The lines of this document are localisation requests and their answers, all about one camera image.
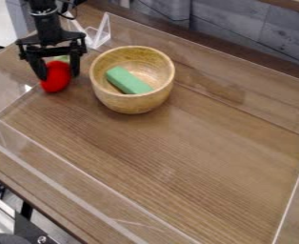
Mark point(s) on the green rectangular block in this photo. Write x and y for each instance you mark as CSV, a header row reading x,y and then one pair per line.
x,y
126,81

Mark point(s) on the light wooden bowl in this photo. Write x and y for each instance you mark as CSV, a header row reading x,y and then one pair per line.
x,y
151,65

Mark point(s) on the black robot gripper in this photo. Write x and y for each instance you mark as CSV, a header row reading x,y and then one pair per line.
x,y
34,50

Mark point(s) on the black metal bracket with bolt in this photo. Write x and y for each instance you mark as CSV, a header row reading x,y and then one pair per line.
x,y
30,231

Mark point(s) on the red plush fruit green leaf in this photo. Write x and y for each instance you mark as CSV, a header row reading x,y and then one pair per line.
x,y
58,74

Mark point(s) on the black table leg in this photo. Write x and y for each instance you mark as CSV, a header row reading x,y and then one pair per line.
x,y
27,210

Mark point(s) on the clear acrylic enclosure wall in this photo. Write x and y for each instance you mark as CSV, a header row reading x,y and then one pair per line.
x,y
199,172

